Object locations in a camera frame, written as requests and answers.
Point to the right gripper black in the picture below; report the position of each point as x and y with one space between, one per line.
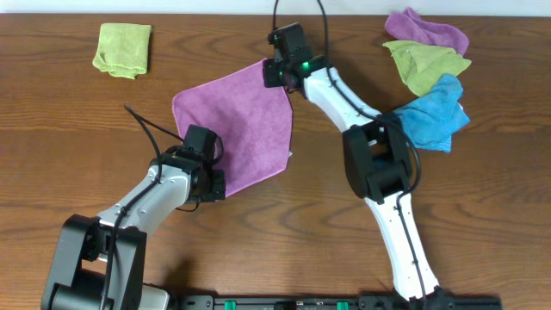
270 80

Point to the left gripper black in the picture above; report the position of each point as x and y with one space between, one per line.
219 192

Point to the purple cloth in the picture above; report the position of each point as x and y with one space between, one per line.
253 121
408 25

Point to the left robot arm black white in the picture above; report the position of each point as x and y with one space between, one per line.
99 261

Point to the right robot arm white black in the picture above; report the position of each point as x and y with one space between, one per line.
379 165

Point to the crumpled purple cloth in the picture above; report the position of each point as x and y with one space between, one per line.
408 25

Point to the crumpled olive green cloth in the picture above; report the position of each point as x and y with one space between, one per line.
421 66

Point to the folded green cloth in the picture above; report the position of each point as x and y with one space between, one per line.
123 49

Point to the crumpled blue cloth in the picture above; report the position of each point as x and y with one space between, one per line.
431 120

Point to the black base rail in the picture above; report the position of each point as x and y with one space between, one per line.
436 301

